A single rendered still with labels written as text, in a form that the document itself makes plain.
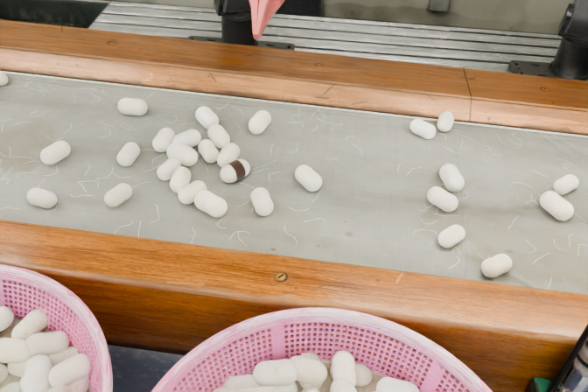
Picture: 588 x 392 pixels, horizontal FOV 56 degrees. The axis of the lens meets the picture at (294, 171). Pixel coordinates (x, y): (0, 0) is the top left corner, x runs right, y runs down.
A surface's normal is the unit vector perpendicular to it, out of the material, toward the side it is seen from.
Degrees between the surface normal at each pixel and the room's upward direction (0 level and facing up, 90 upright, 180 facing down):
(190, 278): 0
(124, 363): 0
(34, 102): 0
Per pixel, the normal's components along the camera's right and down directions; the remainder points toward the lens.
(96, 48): 0.06, -0.79
